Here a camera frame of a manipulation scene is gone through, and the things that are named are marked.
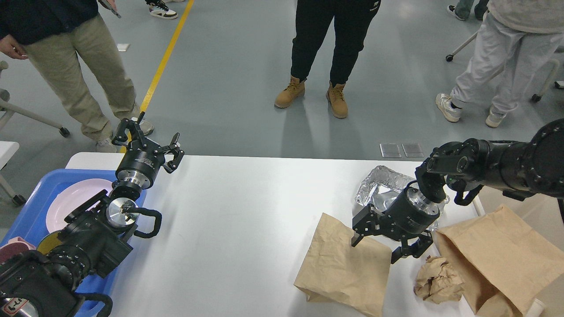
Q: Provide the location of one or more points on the person in khaki trousers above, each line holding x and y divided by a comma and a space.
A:
57, 36

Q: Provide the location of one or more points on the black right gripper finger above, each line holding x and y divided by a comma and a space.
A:
368, 222
423, 242

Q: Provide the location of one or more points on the white sneaker top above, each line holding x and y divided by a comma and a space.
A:
158, 8

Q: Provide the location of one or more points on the flat brown paper bag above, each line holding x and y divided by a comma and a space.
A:
334, 271

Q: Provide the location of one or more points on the blue plastic tray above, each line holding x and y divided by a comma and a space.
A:
30, 225

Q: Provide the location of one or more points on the person in grey sweatpants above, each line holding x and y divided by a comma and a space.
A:
517, 37

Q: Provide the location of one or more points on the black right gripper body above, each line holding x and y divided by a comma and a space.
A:
409, 214

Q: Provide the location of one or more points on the beige plastic bin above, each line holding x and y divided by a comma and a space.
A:
542, 213

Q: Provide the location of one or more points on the white chair legs left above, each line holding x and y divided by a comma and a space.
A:
8, 149

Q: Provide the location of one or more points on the pink mug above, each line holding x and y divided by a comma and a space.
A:
13, 247

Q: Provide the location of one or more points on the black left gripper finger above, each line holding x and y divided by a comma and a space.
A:
130, 135
174, 149

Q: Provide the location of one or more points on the crumpled brown paper ball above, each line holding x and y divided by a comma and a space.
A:
437, 281

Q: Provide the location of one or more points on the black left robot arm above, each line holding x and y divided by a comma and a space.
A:
95, 239

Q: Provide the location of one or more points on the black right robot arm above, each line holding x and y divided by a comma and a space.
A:
518, 169

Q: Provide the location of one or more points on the large brown paper bag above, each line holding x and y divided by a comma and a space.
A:
503, 261

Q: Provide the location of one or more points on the aluminium foil tray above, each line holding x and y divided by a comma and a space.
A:
383, 183

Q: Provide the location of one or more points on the pink plate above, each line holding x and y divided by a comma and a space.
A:
70, 198

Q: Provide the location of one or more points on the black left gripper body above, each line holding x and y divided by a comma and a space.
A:
139, 167

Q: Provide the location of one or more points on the blue mug yellow inside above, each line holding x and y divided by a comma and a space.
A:
49, 242

